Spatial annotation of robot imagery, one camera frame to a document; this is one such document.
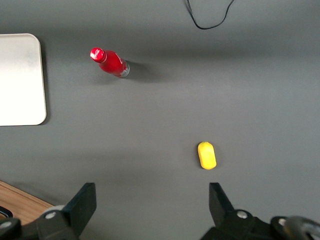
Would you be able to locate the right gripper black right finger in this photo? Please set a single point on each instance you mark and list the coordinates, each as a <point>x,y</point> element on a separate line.
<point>221,207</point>

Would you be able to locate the red cola bottle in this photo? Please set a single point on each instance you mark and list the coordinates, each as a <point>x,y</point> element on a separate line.
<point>112,65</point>

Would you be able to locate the wooden two-drawer cabinet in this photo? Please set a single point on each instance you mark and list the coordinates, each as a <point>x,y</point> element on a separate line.
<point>22,202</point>

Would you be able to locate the cream rectangular tray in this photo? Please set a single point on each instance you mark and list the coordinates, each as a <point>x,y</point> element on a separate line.
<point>20,80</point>

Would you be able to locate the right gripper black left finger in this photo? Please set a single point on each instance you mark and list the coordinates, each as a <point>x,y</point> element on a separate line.
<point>83,202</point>

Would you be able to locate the dark grey table mat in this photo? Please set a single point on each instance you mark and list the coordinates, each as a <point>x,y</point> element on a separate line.
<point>155,112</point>

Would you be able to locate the yellow lemon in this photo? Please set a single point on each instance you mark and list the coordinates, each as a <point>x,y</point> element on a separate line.
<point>207,155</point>

